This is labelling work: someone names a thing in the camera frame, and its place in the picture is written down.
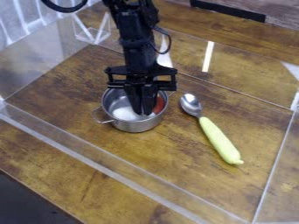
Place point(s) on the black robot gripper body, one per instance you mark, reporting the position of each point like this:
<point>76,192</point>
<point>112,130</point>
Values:
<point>141,70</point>

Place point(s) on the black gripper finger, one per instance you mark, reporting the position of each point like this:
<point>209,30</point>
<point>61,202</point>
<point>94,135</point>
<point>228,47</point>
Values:
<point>134,94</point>
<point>150,93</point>

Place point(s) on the red and white toy mushroom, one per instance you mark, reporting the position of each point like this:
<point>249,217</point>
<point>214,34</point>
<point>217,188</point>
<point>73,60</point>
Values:
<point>129,115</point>

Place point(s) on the small silver pot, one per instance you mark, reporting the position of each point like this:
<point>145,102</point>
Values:
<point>114,99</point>

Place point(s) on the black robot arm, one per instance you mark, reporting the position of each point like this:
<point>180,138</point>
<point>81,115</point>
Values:
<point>137,19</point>

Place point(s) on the black bar on table edge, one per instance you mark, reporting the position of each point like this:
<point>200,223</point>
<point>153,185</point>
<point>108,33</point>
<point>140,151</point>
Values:
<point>229,10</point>

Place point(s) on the spoon with yellow handle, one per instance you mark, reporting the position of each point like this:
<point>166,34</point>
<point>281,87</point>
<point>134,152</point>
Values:
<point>222,144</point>

